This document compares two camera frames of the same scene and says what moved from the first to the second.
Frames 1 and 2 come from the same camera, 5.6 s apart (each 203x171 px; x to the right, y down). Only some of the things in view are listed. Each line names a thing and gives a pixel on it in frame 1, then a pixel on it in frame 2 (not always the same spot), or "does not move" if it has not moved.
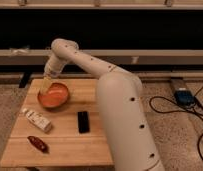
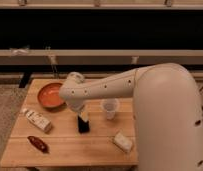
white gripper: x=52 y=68 -> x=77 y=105
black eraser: x=83 y=122 does not move
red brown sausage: x=38 y=143 does not move
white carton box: x=38 y=119 does not move
